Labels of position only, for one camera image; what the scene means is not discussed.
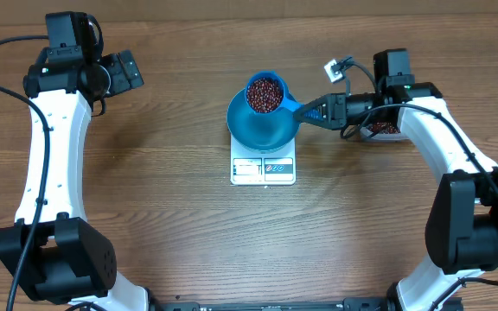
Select white digital kitchen scale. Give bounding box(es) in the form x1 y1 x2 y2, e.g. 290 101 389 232
230 136 297 187

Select blue bowl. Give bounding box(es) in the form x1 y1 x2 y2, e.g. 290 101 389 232
227 89 300 152

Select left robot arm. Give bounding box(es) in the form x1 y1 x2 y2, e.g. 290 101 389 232
0 11 157 310

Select red beans in scoop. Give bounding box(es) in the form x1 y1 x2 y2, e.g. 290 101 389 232
246 78 284 113

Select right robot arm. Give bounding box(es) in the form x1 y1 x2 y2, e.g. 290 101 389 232
294 48 498 310

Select blue plastic scoop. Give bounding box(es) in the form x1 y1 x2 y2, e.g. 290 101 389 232
244 71 303 114

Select clear plastic container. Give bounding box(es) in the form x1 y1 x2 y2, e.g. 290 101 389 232
360 126 408 143

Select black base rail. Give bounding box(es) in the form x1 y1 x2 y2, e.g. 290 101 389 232
149 297 400 311

